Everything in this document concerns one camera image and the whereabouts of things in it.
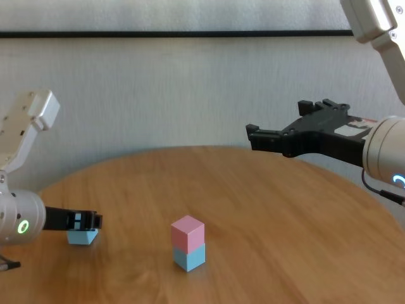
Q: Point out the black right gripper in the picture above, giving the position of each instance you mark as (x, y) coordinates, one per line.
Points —
(316, 136)

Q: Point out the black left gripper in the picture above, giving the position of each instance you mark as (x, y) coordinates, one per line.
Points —
(57, 219)

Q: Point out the light blue cube block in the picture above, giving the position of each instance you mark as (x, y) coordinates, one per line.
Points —
(79, 237)
(190, 258)

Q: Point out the pink cube block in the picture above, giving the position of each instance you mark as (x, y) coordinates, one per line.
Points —
(188, 234)

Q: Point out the black wall rail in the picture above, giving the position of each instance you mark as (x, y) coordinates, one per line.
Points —
(158, 34)

